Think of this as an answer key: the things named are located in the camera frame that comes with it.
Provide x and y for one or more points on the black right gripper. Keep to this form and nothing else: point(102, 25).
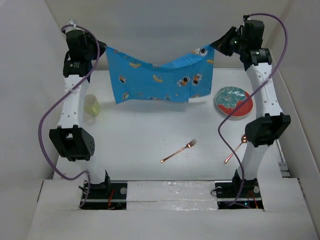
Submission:
point(221, 44)

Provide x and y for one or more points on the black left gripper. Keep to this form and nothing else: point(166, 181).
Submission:
point(89, 39)

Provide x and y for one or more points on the blue patterned placemat cloth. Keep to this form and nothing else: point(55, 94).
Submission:
point(189, 76)

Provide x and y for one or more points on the red and teal plate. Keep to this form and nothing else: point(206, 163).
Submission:
point(230, 97)

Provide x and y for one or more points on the light green mug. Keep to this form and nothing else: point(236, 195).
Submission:
point(92, 105)

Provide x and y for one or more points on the copper spoon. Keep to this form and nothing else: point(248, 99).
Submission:
point(244, 140)

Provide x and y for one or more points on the copper fork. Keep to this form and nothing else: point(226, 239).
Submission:
point(187, 146)

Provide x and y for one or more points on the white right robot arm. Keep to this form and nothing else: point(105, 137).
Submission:
point(270, 120)

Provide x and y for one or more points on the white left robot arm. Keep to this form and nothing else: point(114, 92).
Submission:
point(70, 139)

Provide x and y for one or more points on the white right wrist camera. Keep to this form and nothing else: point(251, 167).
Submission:
point(245, 18)

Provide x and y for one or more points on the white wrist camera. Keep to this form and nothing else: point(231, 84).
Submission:
point(71, 25)
point(245, 18)

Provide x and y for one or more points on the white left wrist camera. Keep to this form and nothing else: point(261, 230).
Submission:
point(71, 25)

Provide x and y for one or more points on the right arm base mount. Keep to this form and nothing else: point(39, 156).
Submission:
point(228, 199)

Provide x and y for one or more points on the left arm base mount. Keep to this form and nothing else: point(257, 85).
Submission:
point(114, 197)

